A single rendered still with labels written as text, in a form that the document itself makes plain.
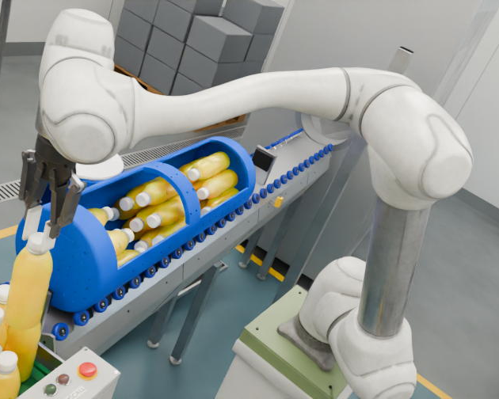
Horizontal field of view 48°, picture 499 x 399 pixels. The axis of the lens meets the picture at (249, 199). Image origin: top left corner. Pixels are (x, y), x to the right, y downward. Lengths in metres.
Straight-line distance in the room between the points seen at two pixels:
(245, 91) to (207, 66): 4.09
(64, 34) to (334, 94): 0.47
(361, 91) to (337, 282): 0.56
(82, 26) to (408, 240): 0.68
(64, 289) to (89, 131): 0.83
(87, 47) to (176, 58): 4.35
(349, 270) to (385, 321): 0.24
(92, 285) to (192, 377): 1.47
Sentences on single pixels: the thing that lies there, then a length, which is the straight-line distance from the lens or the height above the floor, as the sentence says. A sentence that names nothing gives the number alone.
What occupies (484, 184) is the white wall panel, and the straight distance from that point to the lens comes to 6.33.
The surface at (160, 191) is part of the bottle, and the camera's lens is 1.71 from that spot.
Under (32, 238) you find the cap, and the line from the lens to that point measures 1.13.
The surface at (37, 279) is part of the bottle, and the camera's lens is 1.15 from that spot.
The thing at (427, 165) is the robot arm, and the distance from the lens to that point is 0.93.
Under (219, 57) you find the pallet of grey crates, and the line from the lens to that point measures 4.94.
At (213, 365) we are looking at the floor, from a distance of 2.94.
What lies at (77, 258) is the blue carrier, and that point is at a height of 1.14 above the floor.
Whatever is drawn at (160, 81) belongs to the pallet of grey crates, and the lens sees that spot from 5.37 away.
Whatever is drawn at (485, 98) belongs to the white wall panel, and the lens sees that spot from 6.20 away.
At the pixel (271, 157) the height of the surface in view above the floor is 1.08.
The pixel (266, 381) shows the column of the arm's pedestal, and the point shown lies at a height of 0.94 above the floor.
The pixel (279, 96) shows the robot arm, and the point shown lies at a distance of 1.01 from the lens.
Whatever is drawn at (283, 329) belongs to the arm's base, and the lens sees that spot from 1.59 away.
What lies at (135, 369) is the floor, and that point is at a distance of 2.79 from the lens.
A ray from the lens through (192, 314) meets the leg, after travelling 2.64.
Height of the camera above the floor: 2.04
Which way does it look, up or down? 28 degrees down
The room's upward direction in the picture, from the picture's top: 23 degrees clockwise
